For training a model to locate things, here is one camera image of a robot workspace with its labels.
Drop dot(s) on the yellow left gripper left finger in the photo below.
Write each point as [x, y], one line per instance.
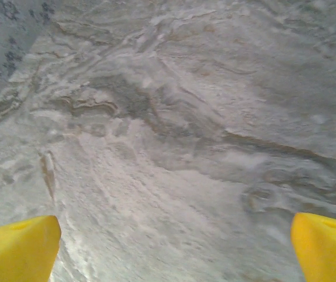
[18, 249]

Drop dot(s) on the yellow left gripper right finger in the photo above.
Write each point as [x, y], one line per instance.
[326, 249]

